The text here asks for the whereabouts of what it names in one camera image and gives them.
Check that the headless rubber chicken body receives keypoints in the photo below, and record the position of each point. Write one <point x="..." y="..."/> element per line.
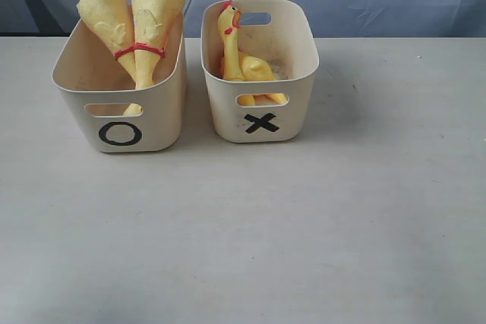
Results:
<point x="255" y="69"/>

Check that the thin whole rubber chicken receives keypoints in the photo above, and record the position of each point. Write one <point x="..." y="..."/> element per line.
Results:
<point x="153" y="21"/>

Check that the large whole rubber chicken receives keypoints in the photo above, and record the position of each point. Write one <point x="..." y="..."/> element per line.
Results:
<point x="112" y="22"/>

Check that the severed rubber chicken head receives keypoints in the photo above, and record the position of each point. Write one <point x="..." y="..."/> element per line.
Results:
<point x="228" y="25"/>

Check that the cream bin marked X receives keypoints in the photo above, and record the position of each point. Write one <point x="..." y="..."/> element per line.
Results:
<point x="267" y="110"/>

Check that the cream bin marked O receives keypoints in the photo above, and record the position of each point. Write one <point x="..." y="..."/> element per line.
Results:
<point x="113" y="115"/>

